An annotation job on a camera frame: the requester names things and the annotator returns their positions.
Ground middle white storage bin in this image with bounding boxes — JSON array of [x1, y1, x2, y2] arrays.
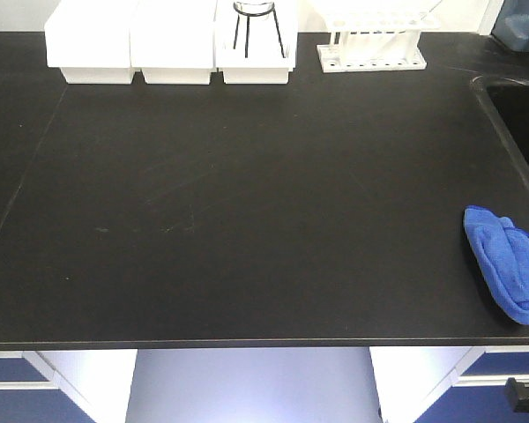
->
[[130, 1, 217, 85]]

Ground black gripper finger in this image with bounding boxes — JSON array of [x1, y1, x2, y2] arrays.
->
[[505, 378, 529, 413]]

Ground black wire tripod stand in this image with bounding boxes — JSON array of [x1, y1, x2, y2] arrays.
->
[[232, 1, 287, 59]]

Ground blue microfiber cloth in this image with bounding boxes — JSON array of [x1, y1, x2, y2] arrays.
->
[[463, 205, 529, 325]]

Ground right white storage bin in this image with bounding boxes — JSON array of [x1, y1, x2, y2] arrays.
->
[[214, 1, 298, 85]]

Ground left white storage bin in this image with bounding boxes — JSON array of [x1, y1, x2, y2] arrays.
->
[[44, 1, 138, 85]]

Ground blue cabinet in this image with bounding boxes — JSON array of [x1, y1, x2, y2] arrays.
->
[[369, 346, 529, 422], [0, 349, 138, 422]]

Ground blue left cabinet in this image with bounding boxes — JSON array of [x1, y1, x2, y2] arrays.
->
[[0, 349, 138, 422]]

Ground white storage bin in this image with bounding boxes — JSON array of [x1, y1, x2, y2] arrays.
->
[[44, 1, 138, 85], [214, 1, 298, 85], [130, 1, 217, 85]]

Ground black lab sink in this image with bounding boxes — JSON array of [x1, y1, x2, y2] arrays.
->
[[470, 76, 529, 189]]

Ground blue right cabinet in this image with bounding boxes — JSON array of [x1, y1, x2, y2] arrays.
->
[[369, 346, 529, 422]]

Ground blue plastic container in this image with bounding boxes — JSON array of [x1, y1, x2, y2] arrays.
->
[[491, 0, 529, 53]]

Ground white test tube rack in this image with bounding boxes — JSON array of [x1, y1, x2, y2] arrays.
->
[[312, 1, 440, 73]]

